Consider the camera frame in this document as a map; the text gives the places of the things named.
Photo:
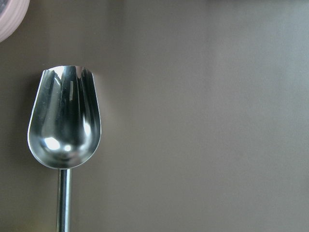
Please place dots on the steel ice scoop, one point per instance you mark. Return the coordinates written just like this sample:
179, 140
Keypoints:
65, 128

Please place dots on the pink bowl with ice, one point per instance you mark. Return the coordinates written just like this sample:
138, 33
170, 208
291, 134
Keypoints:
12, 13

